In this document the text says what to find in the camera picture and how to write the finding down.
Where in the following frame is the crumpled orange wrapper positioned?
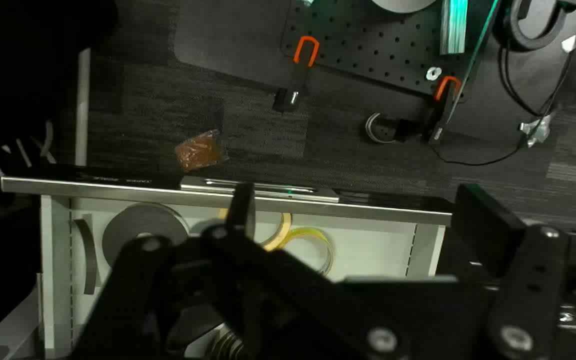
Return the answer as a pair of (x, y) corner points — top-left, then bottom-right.
(174, 130), (226, 171)

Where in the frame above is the yellow tape roll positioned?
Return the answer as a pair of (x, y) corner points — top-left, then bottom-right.
(262, 211), (335, 273)

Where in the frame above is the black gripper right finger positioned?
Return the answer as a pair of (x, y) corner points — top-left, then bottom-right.
(450, 184), (576, 360)

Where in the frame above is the orange-handled clamp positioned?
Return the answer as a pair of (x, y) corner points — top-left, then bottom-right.
(425, 73), (463, 142)
(272, 34), (319, 111)

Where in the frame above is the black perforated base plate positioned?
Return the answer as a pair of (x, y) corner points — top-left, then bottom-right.
(279, 0), (492, 94)

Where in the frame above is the open white metal drawer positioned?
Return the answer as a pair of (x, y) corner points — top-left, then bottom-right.
(1, 175), (450, 357)

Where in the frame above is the orange-handled clamp left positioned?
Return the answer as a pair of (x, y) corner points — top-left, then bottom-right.
(272, 34), (319, 111)

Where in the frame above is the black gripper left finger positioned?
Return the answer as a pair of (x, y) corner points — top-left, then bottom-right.
(74, 232), (343, 360)

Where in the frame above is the orange-handled clamp right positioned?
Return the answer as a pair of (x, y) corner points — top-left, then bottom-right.
(425, 73), (463, 142)

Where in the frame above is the black cable on floor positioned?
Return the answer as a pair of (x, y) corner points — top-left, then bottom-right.
(430, 25), (576, 167)

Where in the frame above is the grey tape roll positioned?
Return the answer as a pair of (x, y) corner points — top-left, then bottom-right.
(102, 204), (187, 264)

